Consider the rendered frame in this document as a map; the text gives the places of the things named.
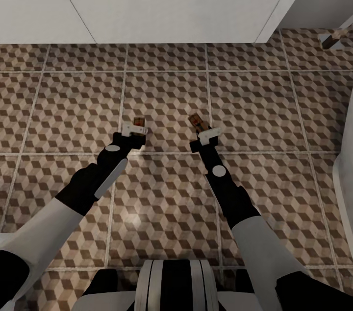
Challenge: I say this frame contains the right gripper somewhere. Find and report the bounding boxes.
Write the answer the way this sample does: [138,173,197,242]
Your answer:
[190,126,218,159]

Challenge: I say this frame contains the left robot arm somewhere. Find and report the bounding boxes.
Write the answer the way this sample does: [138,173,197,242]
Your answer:
[0,124,148,309]

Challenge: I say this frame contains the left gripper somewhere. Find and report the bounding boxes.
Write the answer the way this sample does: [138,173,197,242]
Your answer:
[113,132,146,150]

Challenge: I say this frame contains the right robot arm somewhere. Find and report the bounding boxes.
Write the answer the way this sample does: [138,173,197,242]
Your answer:
[190,126,353,311]

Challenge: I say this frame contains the robot trunk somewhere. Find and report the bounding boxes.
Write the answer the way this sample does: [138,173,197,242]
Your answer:
[134,260,219,311]

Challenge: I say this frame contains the mousetrap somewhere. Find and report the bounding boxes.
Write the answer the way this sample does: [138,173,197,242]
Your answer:
[134,118,145,127]
[188,113,209,133]

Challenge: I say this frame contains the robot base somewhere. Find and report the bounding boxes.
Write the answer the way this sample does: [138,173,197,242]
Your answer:
[71,269,262,311]

